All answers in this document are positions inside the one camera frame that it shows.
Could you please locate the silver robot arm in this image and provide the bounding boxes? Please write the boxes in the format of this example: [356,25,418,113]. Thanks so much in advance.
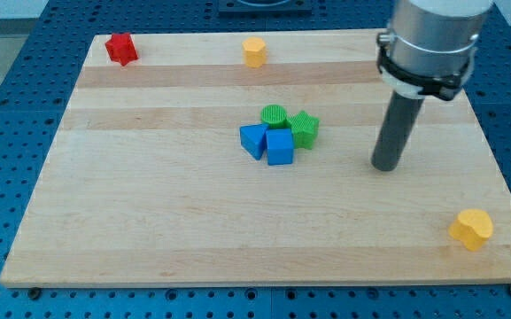
[376,0,493,101]

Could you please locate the wooden board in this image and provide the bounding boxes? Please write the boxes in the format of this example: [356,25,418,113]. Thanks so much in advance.
[0,29,511,288]

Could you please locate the blue triangle block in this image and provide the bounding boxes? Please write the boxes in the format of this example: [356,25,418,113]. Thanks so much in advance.
[239,123,268,160]

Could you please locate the blue cube block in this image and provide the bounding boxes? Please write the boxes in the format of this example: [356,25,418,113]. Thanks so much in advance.
[266,128,294,166]

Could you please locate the green cylinder block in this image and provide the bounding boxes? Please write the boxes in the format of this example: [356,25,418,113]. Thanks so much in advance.
[260,105,288,129]

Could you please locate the green star block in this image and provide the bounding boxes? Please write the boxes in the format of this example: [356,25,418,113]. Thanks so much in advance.
[287,111,320,150]

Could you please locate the yellow hexagon block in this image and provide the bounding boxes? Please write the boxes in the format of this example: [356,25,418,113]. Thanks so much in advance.
[242,36,267,68]

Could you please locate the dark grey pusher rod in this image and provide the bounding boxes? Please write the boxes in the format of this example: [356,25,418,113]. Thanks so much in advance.
[371,91,424,172]

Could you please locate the red star block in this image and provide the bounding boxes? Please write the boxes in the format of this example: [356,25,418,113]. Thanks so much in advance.
[105,33,139,66]

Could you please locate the yellow heart block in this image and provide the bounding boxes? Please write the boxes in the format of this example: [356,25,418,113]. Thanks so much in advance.
[448,208,494,252]

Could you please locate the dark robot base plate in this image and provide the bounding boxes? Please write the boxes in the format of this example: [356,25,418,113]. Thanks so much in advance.
[217,0,313,15]

